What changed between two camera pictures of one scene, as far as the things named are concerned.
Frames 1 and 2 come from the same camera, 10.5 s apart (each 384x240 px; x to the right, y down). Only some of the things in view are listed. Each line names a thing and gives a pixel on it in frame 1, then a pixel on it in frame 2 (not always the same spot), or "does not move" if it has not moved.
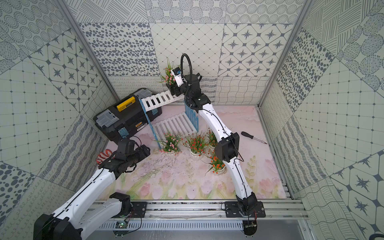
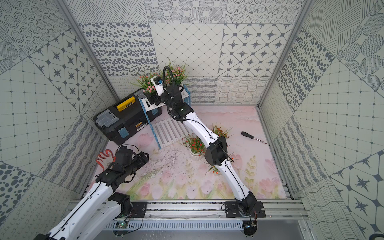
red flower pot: [196, 144] does not move
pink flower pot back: [170, 146] -> [146, 83]
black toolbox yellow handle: [125, 118] does not move
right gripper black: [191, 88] -> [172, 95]
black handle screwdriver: [251, 137] does not move
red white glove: [103, 155] does not move
